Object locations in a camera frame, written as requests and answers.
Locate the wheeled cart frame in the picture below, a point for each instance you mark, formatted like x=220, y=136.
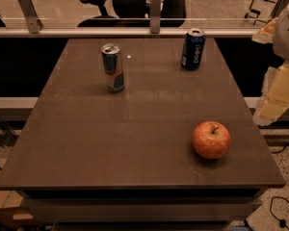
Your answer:
x=261, y=9

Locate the red bull can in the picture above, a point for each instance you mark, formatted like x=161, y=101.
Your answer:
x=111, y=56

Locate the metal bracket post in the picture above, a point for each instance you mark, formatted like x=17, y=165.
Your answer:
x=34, y=24
x=280, y=5
x=155, y=16

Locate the brown table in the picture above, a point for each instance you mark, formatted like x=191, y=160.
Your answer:
x=88, y=159

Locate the blue pepsi can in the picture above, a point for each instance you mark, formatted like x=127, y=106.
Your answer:
x=192, y=49

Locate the middle metal bracket post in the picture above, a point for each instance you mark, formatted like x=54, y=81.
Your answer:
x=155, y=16

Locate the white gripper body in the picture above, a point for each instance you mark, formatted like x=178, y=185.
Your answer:
x=287, y=38

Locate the left metal bracket post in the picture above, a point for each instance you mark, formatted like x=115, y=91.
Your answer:
x=34, y=24

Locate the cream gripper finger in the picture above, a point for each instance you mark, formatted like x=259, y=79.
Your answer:
x=266, y=34
x=274, y=100

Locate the black office chair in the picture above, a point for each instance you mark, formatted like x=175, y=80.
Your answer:
x=135, y=13

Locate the right metal bracket post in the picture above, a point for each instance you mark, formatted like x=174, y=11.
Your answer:
x=280, y=5

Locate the red apple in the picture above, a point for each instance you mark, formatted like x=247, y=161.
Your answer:
x=211, y=140

